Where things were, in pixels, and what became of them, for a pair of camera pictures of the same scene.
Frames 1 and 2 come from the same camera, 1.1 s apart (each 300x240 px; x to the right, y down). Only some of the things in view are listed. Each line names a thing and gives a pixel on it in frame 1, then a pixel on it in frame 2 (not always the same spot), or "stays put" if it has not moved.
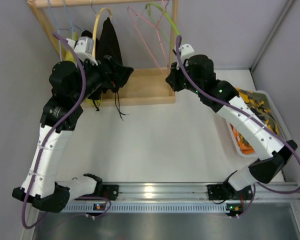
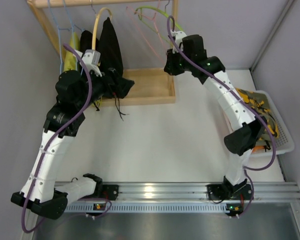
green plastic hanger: (149, 5) to (140, 15)
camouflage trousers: (259, 104) stays put
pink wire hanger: (152, 26) to (154, 18)
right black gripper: (178, 78) to (170, 64)
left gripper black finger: (121, 74) to (124, 86)
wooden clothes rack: (139, 86) stays put
